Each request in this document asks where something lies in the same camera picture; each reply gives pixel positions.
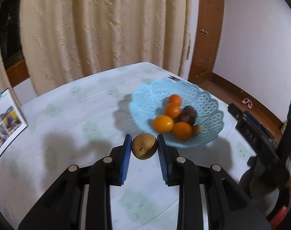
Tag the yellow-orange citrus fruit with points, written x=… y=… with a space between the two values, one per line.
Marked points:
x=163 y=124

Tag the large rough orange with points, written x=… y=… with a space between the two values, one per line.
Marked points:
x=182 y=131

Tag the brown kiwi-like fruit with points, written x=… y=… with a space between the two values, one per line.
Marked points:
x=144 y=146

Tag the light blue lace basket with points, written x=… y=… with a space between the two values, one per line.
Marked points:
x=149 y=101

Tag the smooth orange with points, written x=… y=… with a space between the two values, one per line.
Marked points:
x=172 y=110

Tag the wooden door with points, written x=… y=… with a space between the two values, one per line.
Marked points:
x=208 y=33

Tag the dark passion fruit front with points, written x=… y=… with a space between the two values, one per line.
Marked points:
x=187 y=116

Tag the small mandarin with stem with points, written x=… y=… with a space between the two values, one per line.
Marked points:
x=175 y=99

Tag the beige curtain right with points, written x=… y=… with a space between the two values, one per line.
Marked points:
x=65 y=40

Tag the photo collage card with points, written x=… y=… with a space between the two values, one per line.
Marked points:
x=12 y=122

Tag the pink slippers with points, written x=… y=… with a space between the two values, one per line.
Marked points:
x=248 y=103

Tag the pink thread snips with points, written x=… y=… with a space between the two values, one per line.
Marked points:
x=174 y=78

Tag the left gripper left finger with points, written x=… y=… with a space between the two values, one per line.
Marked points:
x=60 y=207

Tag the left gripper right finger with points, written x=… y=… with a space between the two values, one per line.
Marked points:
x=228 y=207

